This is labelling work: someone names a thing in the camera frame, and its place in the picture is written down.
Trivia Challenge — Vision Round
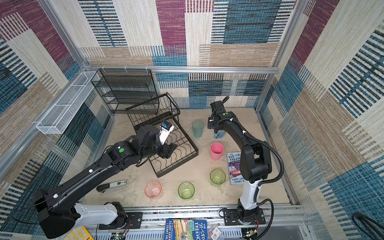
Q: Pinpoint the blue ceramic mug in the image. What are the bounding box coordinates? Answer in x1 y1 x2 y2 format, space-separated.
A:
214 130 226 139

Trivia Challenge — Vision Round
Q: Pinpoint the white mesh wall basket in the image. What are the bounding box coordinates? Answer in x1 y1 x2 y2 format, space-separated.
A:
37 72 100 135

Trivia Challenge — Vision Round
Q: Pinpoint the small clear plastic packet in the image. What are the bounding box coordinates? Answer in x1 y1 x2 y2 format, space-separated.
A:
208 225 225 240

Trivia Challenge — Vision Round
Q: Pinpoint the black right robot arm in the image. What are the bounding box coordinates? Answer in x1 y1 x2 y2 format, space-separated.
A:
208 97 285 225

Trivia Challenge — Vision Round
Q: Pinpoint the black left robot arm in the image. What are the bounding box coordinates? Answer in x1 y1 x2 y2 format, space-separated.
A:
33 125 177 239

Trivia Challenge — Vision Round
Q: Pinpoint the blue treehouse book front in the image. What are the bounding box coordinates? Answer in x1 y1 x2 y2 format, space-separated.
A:
164 219 209 240

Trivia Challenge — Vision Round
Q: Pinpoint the black cable far right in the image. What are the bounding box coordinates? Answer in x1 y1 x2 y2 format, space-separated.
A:
351 212 384 240

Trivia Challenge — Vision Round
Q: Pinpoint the black wire dish rack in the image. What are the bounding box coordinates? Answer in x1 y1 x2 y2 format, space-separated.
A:
126 93 199 178

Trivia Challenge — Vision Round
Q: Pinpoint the pink plastic cup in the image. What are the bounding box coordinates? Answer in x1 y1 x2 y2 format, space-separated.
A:
210 142 225 161

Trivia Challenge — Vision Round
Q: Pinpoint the green transparent glass middle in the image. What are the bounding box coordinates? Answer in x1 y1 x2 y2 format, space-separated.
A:
178 182 195 200

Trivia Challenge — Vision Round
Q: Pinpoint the treehouse book on table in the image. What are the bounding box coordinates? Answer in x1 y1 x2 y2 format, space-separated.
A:
227 152 245 185

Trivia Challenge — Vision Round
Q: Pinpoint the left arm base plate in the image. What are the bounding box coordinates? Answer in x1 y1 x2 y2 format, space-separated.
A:
98 212 143 231

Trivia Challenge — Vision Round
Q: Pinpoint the green transparent glass right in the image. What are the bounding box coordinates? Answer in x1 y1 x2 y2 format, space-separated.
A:
210 169 227 186

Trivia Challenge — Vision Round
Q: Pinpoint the yellow card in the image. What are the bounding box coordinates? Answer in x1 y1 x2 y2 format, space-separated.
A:
63 227 94 240

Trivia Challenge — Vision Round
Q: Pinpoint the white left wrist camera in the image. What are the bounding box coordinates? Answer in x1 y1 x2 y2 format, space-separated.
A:
159 121 175 145

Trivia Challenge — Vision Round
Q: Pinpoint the black mesh shelf unit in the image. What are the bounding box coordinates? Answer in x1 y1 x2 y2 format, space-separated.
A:
91 69 158 114

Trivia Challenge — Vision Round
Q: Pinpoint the green transparent glass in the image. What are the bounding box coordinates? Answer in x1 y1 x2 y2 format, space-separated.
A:
178 182 195 200
210 169 227 186

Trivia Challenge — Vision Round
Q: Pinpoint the teal textured plastic cup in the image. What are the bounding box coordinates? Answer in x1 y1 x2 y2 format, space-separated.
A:
192 120 204 138

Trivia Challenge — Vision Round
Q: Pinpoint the pink transparent glass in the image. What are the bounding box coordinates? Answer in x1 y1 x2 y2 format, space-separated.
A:
145 181 163 199

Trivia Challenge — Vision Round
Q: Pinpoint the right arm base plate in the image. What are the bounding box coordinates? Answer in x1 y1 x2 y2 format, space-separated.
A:
219 207 266 226

